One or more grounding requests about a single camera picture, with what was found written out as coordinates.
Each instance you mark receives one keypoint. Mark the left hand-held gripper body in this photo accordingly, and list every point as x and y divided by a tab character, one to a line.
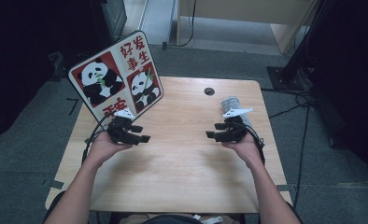
120	127

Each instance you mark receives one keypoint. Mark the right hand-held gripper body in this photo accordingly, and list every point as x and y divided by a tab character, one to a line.
235	130

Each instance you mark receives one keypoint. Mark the grey striped cloth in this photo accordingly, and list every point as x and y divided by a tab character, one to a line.
232	102

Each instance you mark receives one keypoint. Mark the panda print board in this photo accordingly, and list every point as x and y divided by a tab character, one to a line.
110	77

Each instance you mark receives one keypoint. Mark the person's right hand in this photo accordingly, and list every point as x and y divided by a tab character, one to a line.
249	151

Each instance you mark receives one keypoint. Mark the person's left hand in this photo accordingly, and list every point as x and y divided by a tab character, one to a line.
102	147

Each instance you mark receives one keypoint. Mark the black metal stand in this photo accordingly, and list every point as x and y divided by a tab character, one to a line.
286	77

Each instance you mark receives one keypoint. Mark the black stand base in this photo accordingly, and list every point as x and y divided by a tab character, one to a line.
59	67

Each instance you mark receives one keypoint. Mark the small black plug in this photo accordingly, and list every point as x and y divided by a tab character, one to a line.
164	46

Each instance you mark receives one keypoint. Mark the person's dark clothing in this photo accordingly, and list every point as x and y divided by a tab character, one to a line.
172	220

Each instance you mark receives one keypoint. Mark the black cabinet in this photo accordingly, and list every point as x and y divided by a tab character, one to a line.
113	12

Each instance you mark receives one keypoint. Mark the light wooden cabinet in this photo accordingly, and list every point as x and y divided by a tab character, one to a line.
244	9

